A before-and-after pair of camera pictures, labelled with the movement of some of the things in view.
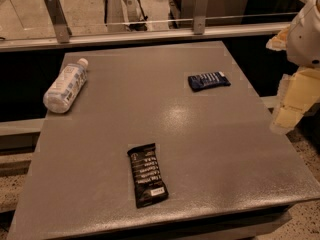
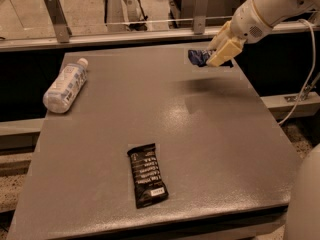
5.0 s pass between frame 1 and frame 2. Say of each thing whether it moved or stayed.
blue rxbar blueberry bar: moved
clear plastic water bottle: stayed
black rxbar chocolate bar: stayed
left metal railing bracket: stayed
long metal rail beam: stayed
